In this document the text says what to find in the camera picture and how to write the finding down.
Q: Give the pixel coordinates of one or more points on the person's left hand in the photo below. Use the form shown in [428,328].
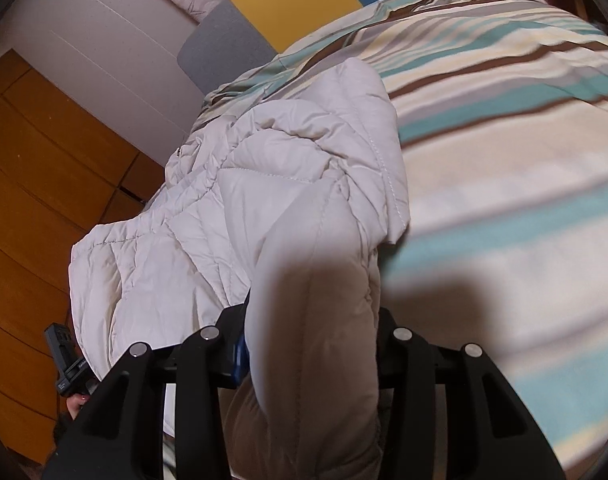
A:
[75,403]

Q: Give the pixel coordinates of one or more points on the striped teal brown bed duvet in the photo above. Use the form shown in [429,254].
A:
[503,120]

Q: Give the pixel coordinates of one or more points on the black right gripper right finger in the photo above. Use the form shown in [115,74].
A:
[453,411]

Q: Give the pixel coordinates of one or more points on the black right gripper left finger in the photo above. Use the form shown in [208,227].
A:
[119,432]

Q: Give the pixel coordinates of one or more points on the grey yellow blue headboard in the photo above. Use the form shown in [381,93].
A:
[242,34]

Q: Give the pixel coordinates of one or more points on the orange wooden wardrobe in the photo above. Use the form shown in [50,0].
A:
[62,172]

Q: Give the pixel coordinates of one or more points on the light grey quilted down jacket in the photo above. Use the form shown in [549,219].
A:
[281,208]

